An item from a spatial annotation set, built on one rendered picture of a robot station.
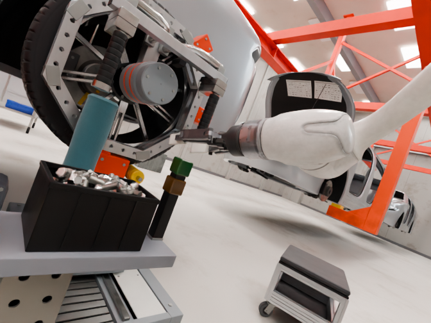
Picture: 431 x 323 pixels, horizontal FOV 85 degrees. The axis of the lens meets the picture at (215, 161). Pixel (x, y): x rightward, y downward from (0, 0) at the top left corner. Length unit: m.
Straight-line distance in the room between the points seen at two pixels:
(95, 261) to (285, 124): 0.42
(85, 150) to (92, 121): 0.08
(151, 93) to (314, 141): 0.52
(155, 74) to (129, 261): 0.54
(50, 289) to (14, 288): 0.05
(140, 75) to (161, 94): 0.08
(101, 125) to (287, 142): 0.53
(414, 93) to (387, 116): 0.06
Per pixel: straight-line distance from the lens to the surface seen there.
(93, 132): 0.76
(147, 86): 0.78
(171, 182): 0.58
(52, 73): 0.86
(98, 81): 0.66
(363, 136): 0.60
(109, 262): 0.51
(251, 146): 0.50
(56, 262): 0.48
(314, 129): 0.44
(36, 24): 0.96
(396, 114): 0.58
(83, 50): 1.37
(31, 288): 0.55
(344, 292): 1.41
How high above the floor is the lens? 0.68
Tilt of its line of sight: level
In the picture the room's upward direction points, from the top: 21 degrees clockwise
